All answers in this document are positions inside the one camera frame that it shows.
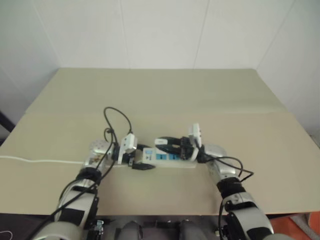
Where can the orange object on floor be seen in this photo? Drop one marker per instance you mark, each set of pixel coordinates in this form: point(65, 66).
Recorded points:
point(287, 225)

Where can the dark grey rounded shape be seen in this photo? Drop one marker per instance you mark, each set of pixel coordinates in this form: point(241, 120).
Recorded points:
point(130, 231)

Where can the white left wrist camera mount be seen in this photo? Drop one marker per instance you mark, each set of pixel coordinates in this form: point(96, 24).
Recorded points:
point(130, 143)

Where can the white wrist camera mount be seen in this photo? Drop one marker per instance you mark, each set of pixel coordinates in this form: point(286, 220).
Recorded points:
point(130, 143)
point(195, 133)

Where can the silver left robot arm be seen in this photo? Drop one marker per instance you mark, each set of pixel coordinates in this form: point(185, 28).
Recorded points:
point(75, 200)

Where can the silver metal clamp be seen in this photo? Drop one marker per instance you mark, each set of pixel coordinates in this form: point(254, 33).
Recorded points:
point(100, 226)

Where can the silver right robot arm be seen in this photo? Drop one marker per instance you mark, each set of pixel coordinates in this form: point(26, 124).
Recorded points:
point(250, 215)

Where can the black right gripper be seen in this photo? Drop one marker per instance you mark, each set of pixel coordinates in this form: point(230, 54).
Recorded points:
point(183, 148)

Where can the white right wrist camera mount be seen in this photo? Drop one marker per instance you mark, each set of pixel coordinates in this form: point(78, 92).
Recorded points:
point(195, 133)

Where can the white power strip blue sockets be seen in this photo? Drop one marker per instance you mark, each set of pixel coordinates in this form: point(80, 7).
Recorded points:
point(162, 160)

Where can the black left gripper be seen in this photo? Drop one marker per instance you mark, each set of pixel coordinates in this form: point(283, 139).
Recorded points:
point(133, 157)

